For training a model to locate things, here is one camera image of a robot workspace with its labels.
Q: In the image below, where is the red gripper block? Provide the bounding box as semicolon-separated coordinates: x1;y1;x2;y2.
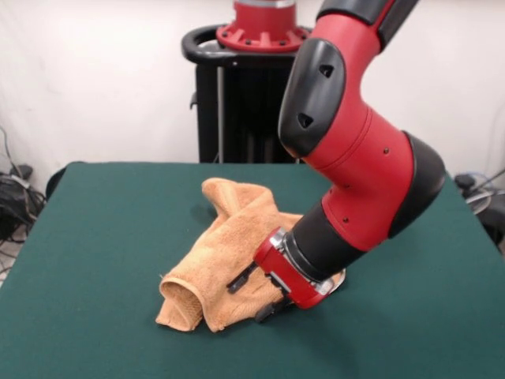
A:
227;227;331;325

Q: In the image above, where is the tan terry towel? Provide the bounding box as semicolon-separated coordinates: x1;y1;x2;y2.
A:
155;177;348;333

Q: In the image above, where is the small black power brick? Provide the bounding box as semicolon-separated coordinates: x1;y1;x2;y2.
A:
9;163;35;179

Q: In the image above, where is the black robot pedestal with handle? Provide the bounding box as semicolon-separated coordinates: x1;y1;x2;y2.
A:
181;24;315;163

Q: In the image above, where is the black bulky object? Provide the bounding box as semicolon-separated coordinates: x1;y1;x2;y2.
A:
479;205;505;253

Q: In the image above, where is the dark green table cloth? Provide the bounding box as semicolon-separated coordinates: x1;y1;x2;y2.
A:
0;160;505;379

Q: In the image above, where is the bundle of black cables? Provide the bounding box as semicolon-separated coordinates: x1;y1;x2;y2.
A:
0;126;48;285

